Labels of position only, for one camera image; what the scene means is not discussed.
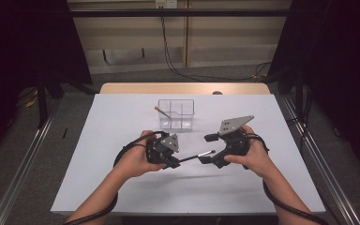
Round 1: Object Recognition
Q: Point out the white table sheet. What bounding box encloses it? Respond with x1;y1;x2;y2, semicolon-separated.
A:
50;93;326;217

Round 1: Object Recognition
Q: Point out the black brush with copper ferrule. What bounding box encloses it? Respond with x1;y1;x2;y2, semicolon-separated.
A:
154;105;173;120

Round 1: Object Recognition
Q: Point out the right hand-held gripper cable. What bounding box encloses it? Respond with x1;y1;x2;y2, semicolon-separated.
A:
246;132;330;225

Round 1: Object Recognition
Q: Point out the black stand post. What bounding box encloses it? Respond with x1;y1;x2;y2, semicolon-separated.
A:
37;74;49;128

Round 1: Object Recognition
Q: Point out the left hand-held gripper cable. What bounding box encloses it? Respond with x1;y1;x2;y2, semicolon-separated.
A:
63;130;170;225

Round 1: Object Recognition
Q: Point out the hand-held gripper cable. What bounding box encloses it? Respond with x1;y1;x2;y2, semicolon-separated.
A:
246;132;330;225
63;130;170;225

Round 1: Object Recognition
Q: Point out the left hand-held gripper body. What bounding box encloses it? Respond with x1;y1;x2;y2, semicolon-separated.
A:
144;130;182;166

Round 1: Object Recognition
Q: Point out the black curtain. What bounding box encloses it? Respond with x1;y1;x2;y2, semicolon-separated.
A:
266;0;360;179
0;0;93;163

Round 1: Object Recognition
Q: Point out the white wall socket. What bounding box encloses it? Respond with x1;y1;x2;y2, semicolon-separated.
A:
155;0;178;9

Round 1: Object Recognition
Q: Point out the person's right hand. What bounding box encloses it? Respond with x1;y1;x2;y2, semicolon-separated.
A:
223;124;278;180

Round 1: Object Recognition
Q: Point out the person's left hand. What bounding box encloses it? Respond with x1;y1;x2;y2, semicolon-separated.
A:
113;129;167;181

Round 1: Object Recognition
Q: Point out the metal floor rail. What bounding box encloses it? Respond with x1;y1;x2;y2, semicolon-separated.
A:
0;102;60;225
280;95;360;225

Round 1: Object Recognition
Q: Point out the black horizontal bar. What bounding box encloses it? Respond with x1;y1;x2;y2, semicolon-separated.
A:
69;8;292;18

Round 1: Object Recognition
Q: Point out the black power cable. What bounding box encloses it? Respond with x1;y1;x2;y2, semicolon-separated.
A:
159;6;273;83

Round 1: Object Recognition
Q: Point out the clear plastic organizer box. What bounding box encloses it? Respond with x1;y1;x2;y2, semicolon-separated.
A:
157;98;196;131

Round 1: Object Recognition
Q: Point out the black pen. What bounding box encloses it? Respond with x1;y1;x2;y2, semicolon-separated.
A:
177;150;217;163

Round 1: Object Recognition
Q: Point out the wooden table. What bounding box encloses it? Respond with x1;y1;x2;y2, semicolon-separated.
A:
98;82;272;96

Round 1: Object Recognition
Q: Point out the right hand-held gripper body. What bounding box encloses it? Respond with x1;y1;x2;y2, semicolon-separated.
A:
205;114;256;170

